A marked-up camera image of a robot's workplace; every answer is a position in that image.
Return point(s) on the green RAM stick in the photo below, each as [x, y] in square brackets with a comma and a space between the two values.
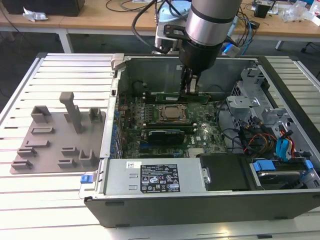
[167, 97]

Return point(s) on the grey-brown parts rack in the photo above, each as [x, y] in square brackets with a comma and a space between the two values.
[57, 140]

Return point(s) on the hard disk in blue carrier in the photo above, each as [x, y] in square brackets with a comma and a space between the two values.
[275, 172]

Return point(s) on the black open PC case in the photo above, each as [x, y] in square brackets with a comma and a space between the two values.
[200, 210]

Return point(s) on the black RAM slot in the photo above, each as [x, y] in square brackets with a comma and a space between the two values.
[170, 123]
[150, 96]
[150, 102]

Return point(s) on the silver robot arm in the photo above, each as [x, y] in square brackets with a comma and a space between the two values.
[210, 22]

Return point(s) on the silver drive cage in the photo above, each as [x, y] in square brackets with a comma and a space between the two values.
[250, 102]

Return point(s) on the small white box blue light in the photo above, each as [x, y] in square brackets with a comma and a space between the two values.
[231, 49]

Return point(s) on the crumpled clear plastic bag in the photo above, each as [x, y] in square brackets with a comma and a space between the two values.
[35, 15]

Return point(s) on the wooden desk with clutter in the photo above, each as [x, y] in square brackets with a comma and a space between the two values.
[287, 27]

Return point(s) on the blue case latch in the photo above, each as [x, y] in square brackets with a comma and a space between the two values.
[86, 179]

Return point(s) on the wooden desk white legs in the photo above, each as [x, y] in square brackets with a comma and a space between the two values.
[75, 22]

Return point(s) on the silver power supply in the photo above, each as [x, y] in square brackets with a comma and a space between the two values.
[117, 177]

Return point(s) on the clear plastic bags pile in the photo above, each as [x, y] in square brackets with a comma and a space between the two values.
[296, 12]

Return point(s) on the green motherboard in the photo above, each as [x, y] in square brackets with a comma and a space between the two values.
[205, 125]

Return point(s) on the grey case corner bracket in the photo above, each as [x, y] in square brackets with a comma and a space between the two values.
[117, 61]

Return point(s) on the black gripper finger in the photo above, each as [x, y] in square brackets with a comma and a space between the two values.
[194, 83]
[185, 82]

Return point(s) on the silver finned heatsink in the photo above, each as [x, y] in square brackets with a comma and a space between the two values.
[195, 152]

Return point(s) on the black plastic shroud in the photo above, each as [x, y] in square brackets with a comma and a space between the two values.
[225, 172]

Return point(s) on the black graphics card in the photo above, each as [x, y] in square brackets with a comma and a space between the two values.
[166, 137]

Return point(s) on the silver CPU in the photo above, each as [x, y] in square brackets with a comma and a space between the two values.
[173, 112]

